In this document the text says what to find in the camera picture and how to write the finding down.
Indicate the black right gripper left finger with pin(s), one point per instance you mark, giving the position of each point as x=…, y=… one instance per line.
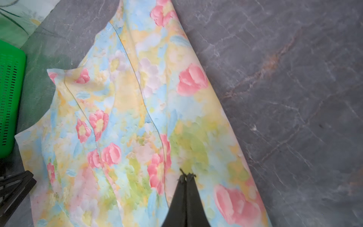
x=177, y=214

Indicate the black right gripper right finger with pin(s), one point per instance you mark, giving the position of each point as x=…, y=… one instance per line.
x=196, y=216

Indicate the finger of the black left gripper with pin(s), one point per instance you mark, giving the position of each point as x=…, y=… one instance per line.
x=14, y=189

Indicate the floral pastel skirt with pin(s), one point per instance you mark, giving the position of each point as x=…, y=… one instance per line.
x=123, y=126

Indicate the green plastic basket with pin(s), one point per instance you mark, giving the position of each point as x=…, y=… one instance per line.
x=13, y=64

